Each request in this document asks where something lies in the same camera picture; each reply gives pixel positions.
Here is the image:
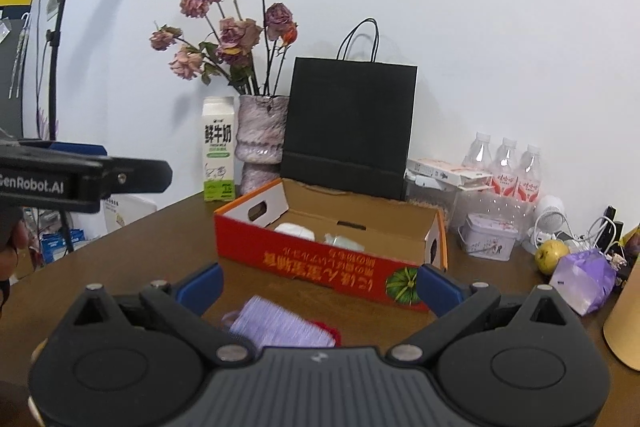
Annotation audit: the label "pink textured vase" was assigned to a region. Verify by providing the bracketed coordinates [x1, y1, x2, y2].
[235, 94, 291, 198]

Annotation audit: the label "clear water bottle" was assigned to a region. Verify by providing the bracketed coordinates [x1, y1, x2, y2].
[492, 137, 521, 198]
[517, 144, 545, 208]
[462, 132, 494, 172]

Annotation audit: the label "white printed box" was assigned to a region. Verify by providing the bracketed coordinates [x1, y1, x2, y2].
[102, 194, 157, 238]

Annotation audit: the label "black charger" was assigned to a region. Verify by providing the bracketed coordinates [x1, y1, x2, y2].
[602, 206, 626, 249]

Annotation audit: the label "black light stand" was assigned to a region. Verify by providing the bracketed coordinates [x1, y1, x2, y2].
[35, 0, 99, 253]

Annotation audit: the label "clear wrapped white object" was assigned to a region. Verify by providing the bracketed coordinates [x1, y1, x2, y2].
[324, 232, 371, 254]

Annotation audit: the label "dried pink rose bouquet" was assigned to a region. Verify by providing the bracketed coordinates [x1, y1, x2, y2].
[149, 0, 299, 96]

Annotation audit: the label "small white fan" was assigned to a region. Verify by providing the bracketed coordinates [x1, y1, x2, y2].
[532, 196, 569, 248]

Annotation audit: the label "white cable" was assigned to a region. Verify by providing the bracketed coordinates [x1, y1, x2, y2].
[570, 216, 619, 253]

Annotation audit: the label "green apple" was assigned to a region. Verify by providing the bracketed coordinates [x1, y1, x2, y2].
[535, 241, 571, 275]

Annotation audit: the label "white green milk carton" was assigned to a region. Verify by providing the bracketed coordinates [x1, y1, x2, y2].
[201, 97, 237, 202]

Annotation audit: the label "pack of water bottles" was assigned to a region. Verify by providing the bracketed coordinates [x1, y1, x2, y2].
[405, 179, 538, 239]

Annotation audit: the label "black paper bag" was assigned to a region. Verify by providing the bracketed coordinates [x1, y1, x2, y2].
[280, 18, 419, 202]

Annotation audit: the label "purple plastic packet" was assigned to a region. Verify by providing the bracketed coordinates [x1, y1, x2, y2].
[549, 249, 618, 317]

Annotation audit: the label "white round object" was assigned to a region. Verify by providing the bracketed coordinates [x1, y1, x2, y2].
[274, 222, 316, 244]

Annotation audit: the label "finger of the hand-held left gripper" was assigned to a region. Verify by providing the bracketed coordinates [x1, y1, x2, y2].
[0, 139, 109, 158]
[102, 159, 174, 196]

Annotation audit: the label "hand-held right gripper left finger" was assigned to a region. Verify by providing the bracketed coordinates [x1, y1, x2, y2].
[68, 263, 257, 363]

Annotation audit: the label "small grey tin box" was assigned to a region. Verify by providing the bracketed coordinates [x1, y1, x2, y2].
[457, 213, 520, 262]

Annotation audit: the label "white pink flat box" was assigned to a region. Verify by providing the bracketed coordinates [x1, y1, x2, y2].
[406, 158, 467, 182]
[415, 171, 494, 194]

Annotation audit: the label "blue boxes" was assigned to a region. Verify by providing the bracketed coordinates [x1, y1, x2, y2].
[40, 229, 87, 264]

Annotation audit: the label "purple drawstring pouch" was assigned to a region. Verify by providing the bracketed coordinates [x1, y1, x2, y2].
[222, 296, 337, 350]

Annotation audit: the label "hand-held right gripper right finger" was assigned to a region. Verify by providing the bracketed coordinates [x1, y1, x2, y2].
[387, 264, 577, 363]

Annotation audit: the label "person's left hand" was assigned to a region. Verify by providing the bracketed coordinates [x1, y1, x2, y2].
[0, 207, 31, 314]

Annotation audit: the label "red cardboard box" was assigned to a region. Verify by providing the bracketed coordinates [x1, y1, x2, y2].
[214, 178, 448, 312]

